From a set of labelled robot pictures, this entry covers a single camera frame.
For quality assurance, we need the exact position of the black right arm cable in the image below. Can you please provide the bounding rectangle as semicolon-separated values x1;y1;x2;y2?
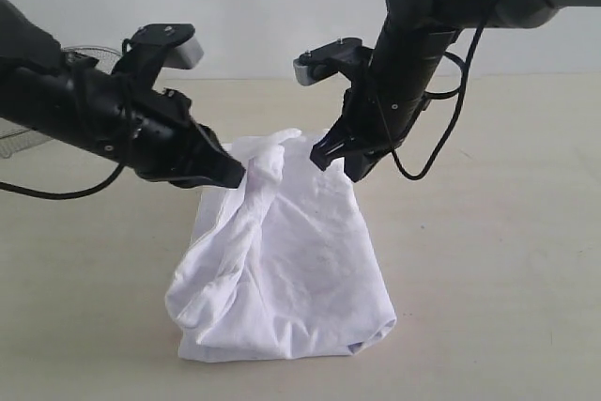
389;20;489;180

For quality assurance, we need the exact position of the metal mesh basket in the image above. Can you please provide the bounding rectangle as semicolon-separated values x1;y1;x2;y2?
1;46;122;159

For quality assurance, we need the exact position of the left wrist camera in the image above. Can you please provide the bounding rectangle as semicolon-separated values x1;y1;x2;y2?
112;23;205;89

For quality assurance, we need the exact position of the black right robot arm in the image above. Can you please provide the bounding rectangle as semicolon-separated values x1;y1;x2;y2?
294;0;600;181

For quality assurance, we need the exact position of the white cotton t-shirt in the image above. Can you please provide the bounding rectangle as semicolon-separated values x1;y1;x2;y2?
165;129;397;363

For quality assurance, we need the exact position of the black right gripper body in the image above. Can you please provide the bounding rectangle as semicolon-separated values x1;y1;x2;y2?
341;34;451;152

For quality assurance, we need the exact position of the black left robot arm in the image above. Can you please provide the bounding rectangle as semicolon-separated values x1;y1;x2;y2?
1;0;245;189

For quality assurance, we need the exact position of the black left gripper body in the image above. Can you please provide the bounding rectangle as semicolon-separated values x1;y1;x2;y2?
84;85;222;186

